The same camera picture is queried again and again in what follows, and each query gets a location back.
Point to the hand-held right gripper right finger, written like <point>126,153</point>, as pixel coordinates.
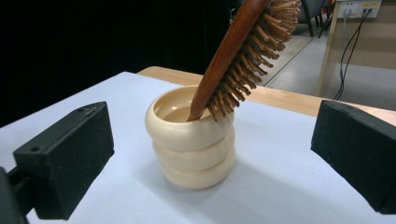
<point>358,149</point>

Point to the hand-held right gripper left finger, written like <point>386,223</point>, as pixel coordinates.
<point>67,155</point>

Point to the cream ribbed cup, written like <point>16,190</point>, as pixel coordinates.
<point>190,143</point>

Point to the brown wooden hairbrush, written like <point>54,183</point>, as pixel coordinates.
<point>227,53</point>

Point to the white table mat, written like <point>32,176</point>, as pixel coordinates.
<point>280,186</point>

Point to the wooden table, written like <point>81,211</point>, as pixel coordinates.
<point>280,99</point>

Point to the light wooden furniture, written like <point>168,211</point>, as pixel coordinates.
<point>373,40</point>

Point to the black chair legs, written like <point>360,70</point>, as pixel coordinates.
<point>311,17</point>

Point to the white power strip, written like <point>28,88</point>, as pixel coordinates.
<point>358,7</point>

